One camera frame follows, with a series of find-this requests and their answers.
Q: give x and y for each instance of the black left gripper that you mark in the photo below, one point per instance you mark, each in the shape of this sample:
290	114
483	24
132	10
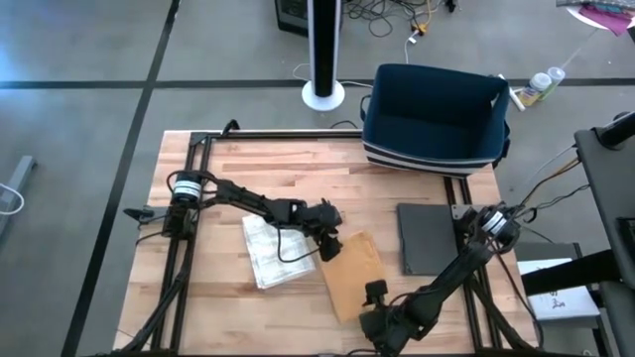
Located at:
312	220

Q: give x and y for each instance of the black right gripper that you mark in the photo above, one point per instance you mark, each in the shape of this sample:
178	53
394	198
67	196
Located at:
389	329

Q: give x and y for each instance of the orange towel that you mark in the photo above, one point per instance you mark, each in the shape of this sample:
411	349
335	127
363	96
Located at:
354	277

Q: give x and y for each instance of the white plaid towel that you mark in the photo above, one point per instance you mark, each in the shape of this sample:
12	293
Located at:
278	258

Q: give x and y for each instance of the dark grey towel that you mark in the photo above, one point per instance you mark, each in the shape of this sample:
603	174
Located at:
426	238

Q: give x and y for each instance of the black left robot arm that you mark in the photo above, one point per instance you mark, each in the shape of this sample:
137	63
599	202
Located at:
238	196

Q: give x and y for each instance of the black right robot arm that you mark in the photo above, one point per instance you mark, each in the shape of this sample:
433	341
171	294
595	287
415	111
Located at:
461	268

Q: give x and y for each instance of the navy white striped fabric bin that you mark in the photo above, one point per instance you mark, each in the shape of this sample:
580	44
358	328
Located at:
436	116

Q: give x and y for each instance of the white box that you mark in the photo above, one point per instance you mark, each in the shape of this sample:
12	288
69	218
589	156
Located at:
560	302

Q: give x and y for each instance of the black white tower fan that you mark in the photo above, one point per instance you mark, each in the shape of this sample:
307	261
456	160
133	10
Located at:
322	49

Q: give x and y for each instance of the black box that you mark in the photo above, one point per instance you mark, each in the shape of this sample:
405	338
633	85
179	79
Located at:
292	15

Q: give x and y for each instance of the yellow plug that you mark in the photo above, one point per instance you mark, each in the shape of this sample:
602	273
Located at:
420	28

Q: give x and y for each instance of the white tube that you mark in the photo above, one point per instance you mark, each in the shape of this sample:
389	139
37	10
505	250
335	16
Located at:
518	101

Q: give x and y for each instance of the bottle with yellow label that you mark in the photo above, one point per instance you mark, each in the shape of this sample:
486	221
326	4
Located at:
535	89

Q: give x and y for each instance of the clear plastic cup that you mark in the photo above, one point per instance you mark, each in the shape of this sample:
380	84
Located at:
555	77

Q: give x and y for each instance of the white round table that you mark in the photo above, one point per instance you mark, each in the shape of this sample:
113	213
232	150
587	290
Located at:
578	17

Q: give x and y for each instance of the magenta cloth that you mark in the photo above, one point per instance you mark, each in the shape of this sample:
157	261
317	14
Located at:
610	17

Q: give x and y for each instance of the black aluminium table frame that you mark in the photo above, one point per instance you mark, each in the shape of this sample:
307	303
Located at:
248	134

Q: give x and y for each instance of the grey metal bracket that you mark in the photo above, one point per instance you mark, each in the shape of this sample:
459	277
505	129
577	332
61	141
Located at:
22	173

